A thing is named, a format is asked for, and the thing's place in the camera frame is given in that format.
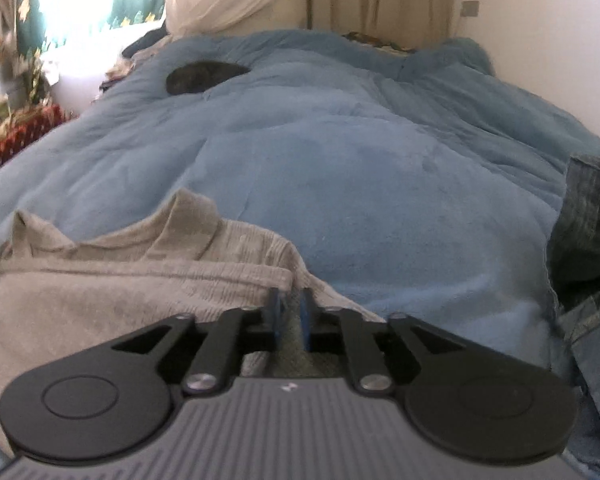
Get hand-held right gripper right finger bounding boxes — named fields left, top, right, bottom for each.
left=300, top=287, right=481, bottom=396

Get pile of plastic bags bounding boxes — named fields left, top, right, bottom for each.
left=100, top=57, right=146, bottom=93

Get gray knit sweater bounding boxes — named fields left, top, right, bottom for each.
left=0, top=187, right=387, bottom=461

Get dark blue cloth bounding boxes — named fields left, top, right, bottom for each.
left=122, top=27, right=176, bottom=58

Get blue denim jeans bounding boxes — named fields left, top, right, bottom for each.
left=545, top=152, right=600, bottom=478

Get dark patterned pillow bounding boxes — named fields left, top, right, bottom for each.
left=342, top=31, right=416, bottom=53

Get blue fleece blanket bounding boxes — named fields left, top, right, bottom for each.
left=0, top=30, right=600, bottom=361

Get small decorated tree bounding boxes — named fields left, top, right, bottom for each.
left=22, top=42, right=61, bottom=108

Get red patterned tablecloth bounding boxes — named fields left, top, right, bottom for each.
left=0, top=105, right=78, bottom=181

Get dark curled-up cat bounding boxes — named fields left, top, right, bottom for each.
left=166, top=60, right=251, bottom=97

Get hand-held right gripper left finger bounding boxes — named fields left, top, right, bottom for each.
left=111, top=287, right=287, bottom=396

